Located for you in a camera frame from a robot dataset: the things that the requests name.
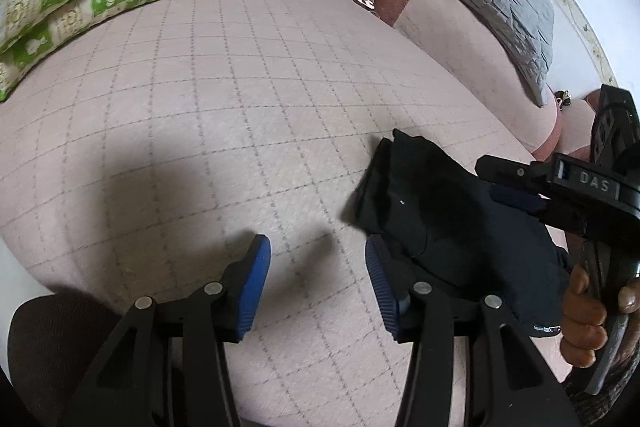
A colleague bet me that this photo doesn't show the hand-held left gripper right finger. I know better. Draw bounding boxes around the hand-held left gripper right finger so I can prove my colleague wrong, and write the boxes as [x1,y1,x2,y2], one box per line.
[365,234,582,427]

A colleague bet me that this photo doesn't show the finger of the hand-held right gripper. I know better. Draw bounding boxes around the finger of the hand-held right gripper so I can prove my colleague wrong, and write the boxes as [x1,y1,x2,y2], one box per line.
[490,185,549,219]
[475,155,557,198]

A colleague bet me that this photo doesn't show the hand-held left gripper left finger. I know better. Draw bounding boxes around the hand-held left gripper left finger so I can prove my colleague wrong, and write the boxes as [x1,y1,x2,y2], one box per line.
[59,234,272,427]

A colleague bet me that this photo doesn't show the black pants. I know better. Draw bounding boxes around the black pants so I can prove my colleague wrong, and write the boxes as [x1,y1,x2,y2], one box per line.
[349,128,576,339]

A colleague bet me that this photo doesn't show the person's right hand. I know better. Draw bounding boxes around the person's right hand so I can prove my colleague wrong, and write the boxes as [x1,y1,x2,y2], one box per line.
[559,264,640,369]

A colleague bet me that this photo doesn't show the pink checked bed sheet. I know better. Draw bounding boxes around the pink checked bed sheet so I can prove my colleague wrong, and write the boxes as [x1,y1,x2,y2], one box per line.
[0,0,596,427]

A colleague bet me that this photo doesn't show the dark brown fabric seat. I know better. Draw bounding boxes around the dark brown fabric seat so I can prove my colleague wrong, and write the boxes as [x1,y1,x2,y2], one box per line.
[7,291,122,427]

